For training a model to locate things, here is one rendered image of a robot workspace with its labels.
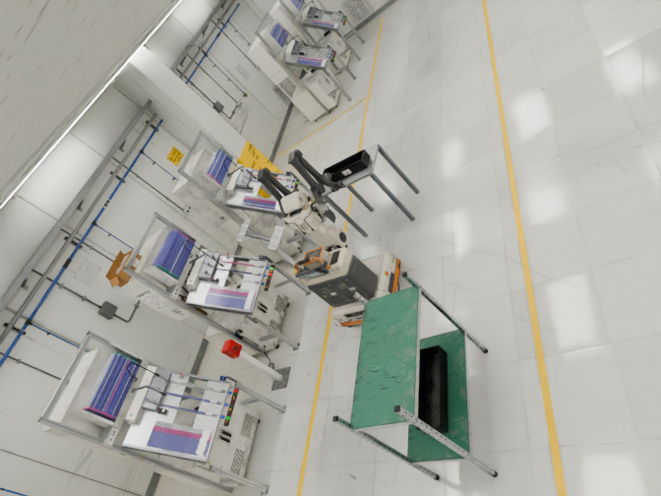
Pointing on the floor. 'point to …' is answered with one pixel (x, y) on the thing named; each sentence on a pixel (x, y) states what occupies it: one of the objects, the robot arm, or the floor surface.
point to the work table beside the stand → (377, 184)
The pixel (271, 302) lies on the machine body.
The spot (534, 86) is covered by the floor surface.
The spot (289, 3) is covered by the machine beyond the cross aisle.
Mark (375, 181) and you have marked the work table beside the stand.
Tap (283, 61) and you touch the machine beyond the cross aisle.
